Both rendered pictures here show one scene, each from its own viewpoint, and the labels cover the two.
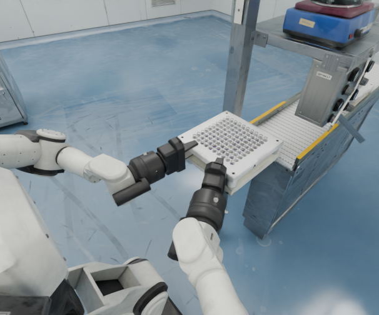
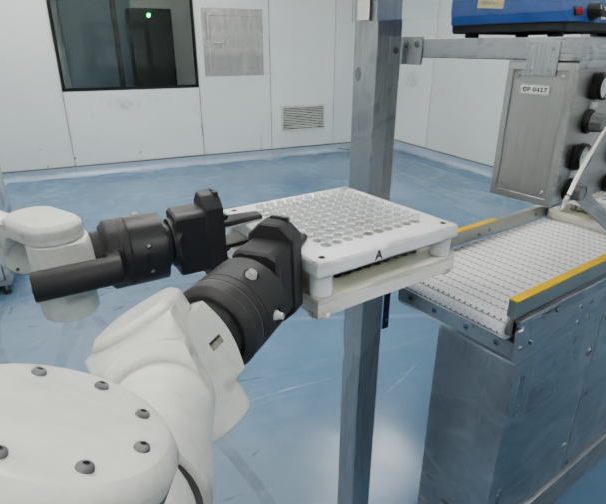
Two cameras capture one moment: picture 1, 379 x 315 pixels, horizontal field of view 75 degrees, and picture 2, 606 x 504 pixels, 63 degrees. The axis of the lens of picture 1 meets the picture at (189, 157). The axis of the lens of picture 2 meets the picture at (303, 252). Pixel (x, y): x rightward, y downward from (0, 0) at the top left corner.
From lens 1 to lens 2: 0.31 m
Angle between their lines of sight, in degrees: 21
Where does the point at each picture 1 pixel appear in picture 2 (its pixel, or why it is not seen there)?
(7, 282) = not seen: outside the picture
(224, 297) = (148, 395)
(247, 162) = (362, 246)
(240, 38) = (370, 47)
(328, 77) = (544, 90)
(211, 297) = not seen: hidden behind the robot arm
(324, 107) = (548, 159)
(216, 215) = (241, 299)
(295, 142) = (514, 283)
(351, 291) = not seen: outside the picture
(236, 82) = (369, 136)
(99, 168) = (20, 219)
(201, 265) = (133, 348)
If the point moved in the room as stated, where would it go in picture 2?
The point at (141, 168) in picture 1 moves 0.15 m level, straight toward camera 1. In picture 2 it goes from (113, 231) to (81, 288)
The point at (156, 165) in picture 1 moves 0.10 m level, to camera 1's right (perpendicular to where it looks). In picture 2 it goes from (151, 231) to (231, 235)
